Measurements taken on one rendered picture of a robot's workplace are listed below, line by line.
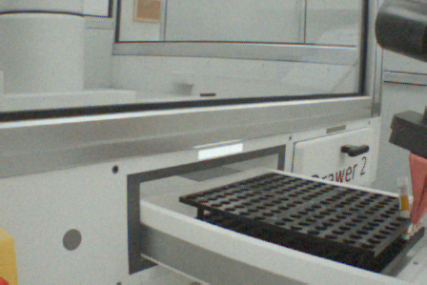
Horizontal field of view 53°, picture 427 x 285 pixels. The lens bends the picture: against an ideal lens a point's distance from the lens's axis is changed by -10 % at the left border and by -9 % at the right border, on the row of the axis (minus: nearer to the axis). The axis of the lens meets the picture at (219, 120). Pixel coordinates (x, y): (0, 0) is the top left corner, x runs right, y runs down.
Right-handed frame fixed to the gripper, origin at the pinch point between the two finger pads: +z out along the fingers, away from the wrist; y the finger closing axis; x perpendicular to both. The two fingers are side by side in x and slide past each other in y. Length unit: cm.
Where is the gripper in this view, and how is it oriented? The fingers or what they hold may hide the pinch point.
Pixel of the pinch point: (417, 214)
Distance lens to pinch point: 48.0
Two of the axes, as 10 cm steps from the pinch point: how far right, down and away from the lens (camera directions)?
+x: 6.3, -0.9, 7.7
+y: 7.5, 3.3, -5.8
